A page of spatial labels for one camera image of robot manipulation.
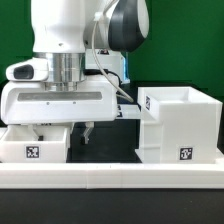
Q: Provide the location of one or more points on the fiducial marker sheet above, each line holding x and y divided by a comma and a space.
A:
127, 111

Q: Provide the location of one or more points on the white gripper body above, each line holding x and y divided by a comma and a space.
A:
25, 100

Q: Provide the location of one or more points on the white drawer cabinet box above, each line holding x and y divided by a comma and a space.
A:
178, 125

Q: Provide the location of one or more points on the white L-shaped border fence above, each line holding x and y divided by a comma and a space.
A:
118, 176

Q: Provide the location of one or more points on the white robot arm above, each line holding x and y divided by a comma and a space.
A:
52, 87

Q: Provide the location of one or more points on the white front drawer tray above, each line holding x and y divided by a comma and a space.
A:
19, 145

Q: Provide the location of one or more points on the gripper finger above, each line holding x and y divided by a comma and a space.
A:
89, 126
33, 130

